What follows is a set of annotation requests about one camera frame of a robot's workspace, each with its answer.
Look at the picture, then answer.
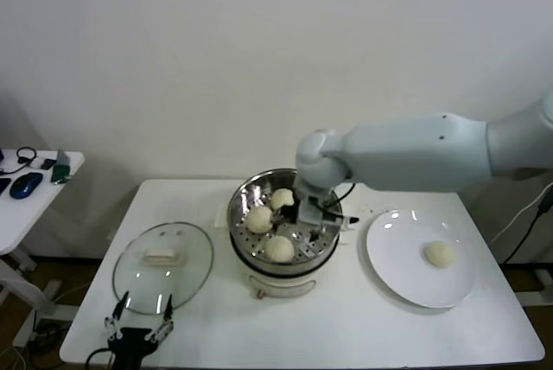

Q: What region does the steel steamer basket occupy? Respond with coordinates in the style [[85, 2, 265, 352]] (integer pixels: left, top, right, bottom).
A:
[[214, 167, 356, 278]]

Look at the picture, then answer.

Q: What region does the white wall cable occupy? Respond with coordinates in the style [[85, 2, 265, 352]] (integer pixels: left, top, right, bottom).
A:
[[487, 182, 553, 245]]

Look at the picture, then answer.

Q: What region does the black headset cable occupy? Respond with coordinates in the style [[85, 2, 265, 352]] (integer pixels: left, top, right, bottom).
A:
[[0, 147, 38, 175]]

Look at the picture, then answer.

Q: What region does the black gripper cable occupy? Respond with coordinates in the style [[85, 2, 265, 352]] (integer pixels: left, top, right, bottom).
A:
[[84, 345, 114, 370], [323, 181, 359, 212]]

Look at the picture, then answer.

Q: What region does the black floor cable bundle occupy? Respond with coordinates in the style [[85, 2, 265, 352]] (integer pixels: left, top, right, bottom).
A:
[[26, 324, 62, 348]]

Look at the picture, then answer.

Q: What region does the black power cable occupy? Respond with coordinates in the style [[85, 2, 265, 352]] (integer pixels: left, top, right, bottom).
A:
[[500, 190, 553, 264]]

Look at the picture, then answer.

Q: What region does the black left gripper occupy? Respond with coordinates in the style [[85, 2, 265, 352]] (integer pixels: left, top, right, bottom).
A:
[[103, 290, 175, 370]]

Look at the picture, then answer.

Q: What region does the white electric cooker pot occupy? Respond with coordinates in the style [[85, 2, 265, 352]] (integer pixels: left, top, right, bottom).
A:
[[228, 231, 351, 301]]

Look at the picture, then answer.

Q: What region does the white steamed baozi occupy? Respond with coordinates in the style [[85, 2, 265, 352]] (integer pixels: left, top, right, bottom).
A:
[[422, 239, 458, 270], [264, 234, 296, 264], [270, 188, 297, 211], [245, 206, 275, 234]]

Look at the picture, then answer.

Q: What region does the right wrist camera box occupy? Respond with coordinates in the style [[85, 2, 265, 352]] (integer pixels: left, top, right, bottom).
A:
[[299, 195, 360, 227]]

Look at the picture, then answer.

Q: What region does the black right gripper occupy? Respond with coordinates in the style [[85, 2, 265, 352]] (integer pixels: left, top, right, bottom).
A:
[[271, 203, 327, 246]]

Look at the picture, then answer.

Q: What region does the white side table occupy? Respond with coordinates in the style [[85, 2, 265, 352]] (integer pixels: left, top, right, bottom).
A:
[[0, 151, 86, 348]]

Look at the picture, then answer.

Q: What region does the blue computer mouse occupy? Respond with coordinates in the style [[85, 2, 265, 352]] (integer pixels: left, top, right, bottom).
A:
[[9, 173, 44, 201]]

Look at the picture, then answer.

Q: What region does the white round plate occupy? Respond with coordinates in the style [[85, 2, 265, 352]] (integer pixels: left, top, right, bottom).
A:
[[365, 209, 475, 309]]

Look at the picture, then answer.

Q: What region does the green handheld device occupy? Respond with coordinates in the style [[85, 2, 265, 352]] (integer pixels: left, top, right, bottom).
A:
[[50, 149, 73, 185]]

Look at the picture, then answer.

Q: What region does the glass lid with white handle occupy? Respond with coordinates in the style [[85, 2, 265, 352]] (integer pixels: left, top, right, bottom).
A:
[[111, 221, 215, 316]]

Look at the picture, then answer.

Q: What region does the white table foot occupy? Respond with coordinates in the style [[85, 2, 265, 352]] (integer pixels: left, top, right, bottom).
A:
[[36, 281, 81, 332], [516, 266, 549, 307]]

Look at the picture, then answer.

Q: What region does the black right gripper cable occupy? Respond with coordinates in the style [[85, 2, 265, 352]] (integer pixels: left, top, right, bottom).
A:
[[323, 181, 359, 212]]

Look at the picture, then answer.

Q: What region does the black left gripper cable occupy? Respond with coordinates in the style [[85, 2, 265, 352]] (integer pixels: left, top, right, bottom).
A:
[[84, 345, 114, 370]]

